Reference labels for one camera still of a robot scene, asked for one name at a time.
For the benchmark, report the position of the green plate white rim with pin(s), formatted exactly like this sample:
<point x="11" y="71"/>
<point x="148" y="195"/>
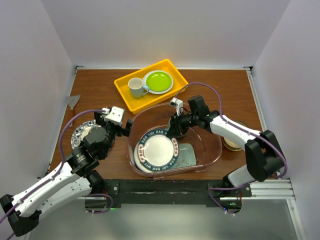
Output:
<point x="158" y="81"/>

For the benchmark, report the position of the beige bowl with black rim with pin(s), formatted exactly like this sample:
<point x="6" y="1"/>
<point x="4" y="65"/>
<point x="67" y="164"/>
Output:
<point x="230" y="143"/>

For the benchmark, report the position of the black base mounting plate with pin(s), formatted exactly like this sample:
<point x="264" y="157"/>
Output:
<point x="211" y="193"/>

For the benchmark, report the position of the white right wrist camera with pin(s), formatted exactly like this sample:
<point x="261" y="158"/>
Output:
<point x="178" y="105"/>

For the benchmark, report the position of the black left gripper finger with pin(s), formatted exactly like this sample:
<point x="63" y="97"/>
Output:
<point x="125" y="131"/>
<point x="99" y="119"/>

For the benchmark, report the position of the dark green lettered plate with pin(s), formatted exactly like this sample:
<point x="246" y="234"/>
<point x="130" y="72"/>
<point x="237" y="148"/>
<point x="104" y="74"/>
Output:
<point x="157" y="152"/>

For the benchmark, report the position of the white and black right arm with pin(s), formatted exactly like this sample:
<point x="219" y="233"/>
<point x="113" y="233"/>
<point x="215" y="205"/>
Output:
<point x="263" y="155"/>

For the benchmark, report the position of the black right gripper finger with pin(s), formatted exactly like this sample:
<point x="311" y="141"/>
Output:
<point x="174" y="121"/>
<point x="172" y="132"/>

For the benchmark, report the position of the grey triangular scraper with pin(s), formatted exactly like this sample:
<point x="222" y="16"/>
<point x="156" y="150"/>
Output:
<point x="72" y="101"/>

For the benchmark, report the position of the yellow patterned bowl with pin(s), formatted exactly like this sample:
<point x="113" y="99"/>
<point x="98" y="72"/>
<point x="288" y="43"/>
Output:
<point x="233" y="149"/>

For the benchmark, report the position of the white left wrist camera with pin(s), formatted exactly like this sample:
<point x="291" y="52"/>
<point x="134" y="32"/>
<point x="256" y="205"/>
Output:
<point x="114" y="115"/>

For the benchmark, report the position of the dark blue patterned plate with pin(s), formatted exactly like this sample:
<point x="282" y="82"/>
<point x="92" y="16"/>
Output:
<point x="81" y="131"/>

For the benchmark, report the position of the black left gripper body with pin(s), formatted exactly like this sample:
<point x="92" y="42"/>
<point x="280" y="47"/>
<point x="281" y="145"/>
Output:
<point x="112" y="130"/>

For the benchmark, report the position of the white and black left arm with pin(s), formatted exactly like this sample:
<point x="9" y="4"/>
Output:
<point x="74" y="177"/>

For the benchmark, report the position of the clear plastic bin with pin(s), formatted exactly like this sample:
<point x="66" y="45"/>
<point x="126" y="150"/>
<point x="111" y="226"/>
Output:
<point x="207" y="146"/>

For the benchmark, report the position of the watermelon plate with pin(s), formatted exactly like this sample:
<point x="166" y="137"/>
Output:
<point x="137" y="162"/>

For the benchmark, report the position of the white mug blue handle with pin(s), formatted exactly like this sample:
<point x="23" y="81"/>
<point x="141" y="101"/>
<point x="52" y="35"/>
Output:
<point x="137" y="87"/>

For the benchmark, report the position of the teal glazed ceramic mug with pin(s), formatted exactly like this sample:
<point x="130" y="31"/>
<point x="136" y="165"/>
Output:
<point x="183" y="126"/>

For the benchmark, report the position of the yellow plastic tray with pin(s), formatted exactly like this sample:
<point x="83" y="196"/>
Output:
<point x="135" y="105"/>

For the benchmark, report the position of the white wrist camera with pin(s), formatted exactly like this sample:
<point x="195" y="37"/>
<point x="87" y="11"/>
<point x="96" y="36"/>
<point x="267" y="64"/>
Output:
<point x="114" y="115"/>
<point x="178" y="105"/>

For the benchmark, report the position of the mint divided rectangular plate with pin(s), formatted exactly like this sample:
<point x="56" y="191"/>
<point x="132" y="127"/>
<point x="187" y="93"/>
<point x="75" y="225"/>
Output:
<point x="186" y="157"/>

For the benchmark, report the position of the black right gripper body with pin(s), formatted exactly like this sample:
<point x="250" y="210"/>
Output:
<point x="185" y="122"/>

